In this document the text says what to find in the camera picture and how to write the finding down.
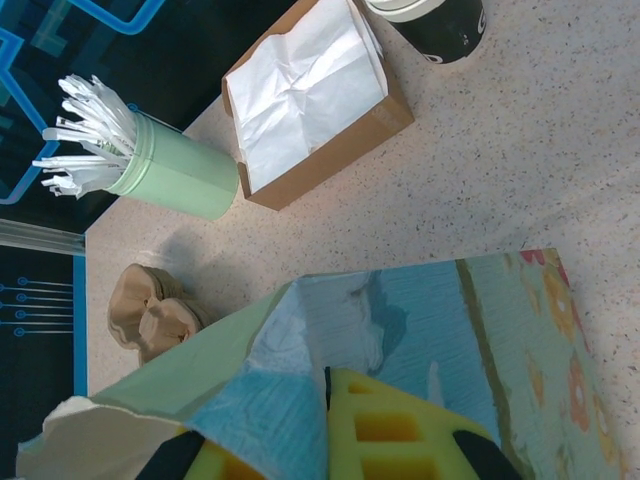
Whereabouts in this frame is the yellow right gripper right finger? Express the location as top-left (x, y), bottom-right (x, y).
top-left (323, 367), bottom-right (524, 480)

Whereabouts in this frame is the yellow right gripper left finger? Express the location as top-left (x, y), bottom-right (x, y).
top-left (142, 430), bottom-right (264, 480)

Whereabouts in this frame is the printed paper gift bag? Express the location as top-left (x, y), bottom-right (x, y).
top-left (14, 248), bottom-right (626, 480)

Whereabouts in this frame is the brown pulp cup carrier stack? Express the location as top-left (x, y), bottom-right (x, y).
top-left (108, 263), bottom-right (216, 364)

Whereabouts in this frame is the pale green straw holder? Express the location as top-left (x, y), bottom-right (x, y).
top-left (107, 110), bottom-right (240, 222)

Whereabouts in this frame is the brown cardboard napkin box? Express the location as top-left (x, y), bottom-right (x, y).
top-left (221, 0), bottom-right (416, 211)

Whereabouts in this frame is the white napkin stack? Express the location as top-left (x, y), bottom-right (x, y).
top-left (227, 0), bottom-right (391, 194)

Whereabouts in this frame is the black paper cup white inside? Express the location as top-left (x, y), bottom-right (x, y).
top-left (366, 0), bottom-right (426, 11)
top-left (382, 0), bottom-right (489, 65)

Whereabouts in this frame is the aluminium frame post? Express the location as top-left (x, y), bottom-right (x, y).
top-left (0, 218), bottom-right (87, 257)

